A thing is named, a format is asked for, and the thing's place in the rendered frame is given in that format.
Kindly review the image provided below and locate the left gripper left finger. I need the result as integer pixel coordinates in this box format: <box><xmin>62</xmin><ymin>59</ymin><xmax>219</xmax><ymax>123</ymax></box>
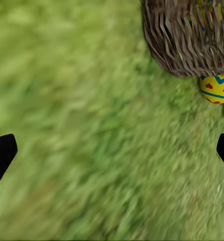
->
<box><xmin>0</xmin><ymin>134</ymin><xmax>18</xmax><ymax>180</ymax></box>

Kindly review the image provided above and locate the wicker basket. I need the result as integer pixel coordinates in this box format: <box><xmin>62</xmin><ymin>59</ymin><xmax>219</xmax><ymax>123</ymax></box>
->
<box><xmin>143</xmin><ymin>0</ymin><xmax>224</xmax><ymax>78</ymax></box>

